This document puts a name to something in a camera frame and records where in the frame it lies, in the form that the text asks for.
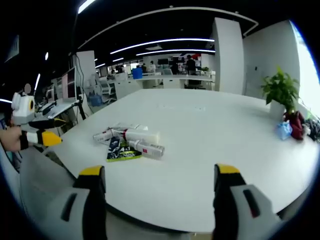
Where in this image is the dark red cloth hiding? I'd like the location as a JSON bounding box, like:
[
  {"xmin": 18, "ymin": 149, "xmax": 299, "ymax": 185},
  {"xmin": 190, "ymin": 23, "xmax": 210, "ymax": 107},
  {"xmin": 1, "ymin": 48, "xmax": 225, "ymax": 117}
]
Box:
[{"xmin": 283, "ymin": 109, "xmax": 306, "ymax": 141}]

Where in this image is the white side desk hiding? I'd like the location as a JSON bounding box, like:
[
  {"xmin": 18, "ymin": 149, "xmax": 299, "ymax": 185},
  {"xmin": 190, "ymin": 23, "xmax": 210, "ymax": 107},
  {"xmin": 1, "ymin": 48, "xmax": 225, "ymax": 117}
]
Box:
[{"xmin": 34, "ymin": 99, "xmax": 77, "ymax": 120}]

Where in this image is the person's left hand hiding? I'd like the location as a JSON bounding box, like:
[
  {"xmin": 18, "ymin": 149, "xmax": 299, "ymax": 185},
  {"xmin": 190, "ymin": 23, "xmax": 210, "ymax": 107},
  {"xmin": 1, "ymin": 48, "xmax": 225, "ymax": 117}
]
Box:
[{"xmin": 0, "ymin": 125, "xmax": 23, "ymax": 153}]

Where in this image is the green black skincare sachet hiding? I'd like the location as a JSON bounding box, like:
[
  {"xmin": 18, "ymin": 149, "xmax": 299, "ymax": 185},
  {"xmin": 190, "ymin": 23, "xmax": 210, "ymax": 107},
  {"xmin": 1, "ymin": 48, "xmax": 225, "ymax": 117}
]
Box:
[{"xmin": 106, "ymin": 137, "xmax": 143, "ymax": 163}]

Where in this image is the small white skincare spray bottle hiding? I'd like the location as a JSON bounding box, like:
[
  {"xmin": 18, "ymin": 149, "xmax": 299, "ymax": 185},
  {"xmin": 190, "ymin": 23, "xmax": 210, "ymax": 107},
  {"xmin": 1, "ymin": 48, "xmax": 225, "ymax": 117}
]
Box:
[{"xmin": 127, "ymin": 139, "xmax": 166, "ymax": 160}]

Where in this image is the blue plastic bag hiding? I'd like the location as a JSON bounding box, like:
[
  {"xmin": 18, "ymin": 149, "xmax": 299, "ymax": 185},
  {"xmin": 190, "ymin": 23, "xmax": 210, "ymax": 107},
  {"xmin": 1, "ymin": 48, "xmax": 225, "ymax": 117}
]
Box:
[{"xmin": 276, "ymin": 120, "xmax": 293, "ymax": 141}]

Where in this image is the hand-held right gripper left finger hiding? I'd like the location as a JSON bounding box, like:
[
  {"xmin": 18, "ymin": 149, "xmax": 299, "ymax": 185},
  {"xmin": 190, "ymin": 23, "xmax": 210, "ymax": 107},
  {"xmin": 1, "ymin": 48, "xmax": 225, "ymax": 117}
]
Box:
[{"xmin": 42, "ymin": 164, "xmax": 108, "ymax": 240}]

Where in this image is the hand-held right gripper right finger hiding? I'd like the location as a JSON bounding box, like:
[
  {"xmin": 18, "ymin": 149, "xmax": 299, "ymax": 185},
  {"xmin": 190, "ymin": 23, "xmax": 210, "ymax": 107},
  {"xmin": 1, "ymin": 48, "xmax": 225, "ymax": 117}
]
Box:
[{"xmin": 212, "ymin": 163, "xmax": 283, "ymax": 240}]

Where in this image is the white skincare tube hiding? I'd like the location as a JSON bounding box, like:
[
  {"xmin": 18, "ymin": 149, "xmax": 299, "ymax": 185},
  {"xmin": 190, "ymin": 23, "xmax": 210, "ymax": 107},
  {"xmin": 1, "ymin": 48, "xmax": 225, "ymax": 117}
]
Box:
[{"xmin": 93, "ymin": 126, "xmax": 126, "ymax": 145}]

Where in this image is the black stand pole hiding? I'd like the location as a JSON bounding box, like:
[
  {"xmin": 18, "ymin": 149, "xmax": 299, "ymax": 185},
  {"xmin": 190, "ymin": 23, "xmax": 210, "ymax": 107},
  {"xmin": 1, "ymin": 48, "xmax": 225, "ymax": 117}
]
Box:
[{"xmin": 71, "ymin": 0, "xmax": 81, "ymax": 56}]

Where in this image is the blue water jug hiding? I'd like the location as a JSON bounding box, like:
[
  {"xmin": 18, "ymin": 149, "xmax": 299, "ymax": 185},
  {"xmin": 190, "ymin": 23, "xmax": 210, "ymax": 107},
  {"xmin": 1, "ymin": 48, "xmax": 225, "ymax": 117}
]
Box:
[{"xmin": 87, "ymin": 91, "xmax": 103, "ymax": 108}]

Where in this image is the white ceiling air unit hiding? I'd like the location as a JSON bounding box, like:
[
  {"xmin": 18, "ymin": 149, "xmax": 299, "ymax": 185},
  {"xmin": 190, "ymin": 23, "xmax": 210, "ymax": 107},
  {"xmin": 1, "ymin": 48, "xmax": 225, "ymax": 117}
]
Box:
[{"xmin": 4, "ymin": 34, "xmax": 21, "ymax": 63}]

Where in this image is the long ceiling light strip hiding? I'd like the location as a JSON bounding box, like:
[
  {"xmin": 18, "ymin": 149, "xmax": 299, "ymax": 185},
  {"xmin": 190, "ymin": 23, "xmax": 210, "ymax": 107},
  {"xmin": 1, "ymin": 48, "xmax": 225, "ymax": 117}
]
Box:
[
  {"xmin": 109, "ymin": 38, "xmax": 215, "ymax": 55},
  {"xmin": 136, "ymin": 49, "xmax": 216, "ymax": 56}
]

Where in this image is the black tripod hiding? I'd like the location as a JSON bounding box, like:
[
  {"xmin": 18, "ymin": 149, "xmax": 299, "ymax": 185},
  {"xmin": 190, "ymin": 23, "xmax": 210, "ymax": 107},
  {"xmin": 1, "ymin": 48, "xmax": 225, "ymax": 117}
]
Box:
[{"xmin": 73, "ymin": 96, "xmax": 87, "ymax": 121}]

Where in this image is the white office chair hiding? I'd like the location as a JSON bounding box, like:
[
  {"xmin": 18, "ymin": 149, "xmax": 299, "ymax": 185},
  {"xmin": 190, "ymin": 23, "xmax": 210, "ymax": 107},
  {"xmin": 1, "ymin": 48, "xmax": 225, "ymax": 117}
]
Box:
[{"xmin": 99, "ymin": 79, "xmax": 118, "ymax": 104}]

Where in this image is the bright ceiling light panel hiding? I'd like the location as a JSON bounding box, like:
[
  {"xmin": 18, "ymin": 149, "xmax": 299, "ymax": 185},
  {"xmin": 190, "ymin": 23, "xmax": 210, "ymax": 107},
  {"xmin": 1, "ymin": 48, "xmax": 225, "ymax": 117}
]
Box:
[{"xmin": 77, "ymin": 0, "xmax": 97, "ymax": 14}]

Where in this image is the person's white shirt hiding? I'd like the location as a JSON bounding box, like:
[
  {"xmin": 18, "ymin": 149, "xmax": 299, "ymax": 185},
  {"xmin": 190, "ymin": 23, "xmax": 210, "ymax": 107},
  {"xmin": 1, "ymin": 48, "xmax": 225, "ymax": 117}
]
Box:
[{"xmin": 0, "ymin": 139, "xmax": 76, "ymax": 226}]

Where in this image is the blue bin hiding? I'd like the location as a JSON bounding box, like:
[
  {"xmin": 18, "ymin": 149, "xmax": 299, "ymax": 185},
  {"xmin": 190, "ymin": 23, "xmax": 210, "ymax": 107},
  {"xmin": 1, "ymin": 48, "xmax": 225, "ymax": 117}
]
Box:
[{"xmin": 131, "ymin": 67, "xmax": 144, "ymax": 80}]

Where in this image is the white skincare bottle red collar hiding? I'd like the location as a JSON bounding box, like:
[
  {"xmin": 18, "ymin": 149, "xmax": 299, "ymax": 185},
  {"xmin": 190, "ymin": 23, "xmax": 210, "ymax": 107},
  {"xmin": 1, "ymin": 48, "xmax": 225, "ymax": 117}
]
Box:
[{"xmin": 121, "ymin": 128, "xmax": 161, "ymax": 146}]

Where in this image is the long white counter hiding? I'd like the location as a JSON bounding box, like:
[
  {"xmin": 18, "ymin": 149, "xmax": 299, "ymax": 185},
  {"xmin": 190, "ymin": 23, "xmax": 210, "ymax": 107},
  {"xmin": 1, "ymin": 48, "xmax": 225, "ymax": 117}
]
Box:
[{"xmin": 134, "ymin": 74, "xmax": 216, "ymax": 91}]

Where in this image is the green plant in white pot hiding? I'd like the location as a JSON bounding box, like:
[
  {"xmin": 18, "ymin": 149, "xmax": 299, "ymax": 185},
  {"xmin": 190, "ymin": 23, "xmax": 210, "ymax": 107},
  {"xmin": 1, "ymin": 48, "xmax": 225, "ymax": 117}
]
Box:
[{"xmin": 260, "ymin": 65, "xmax": 301, "ymax": 116}]

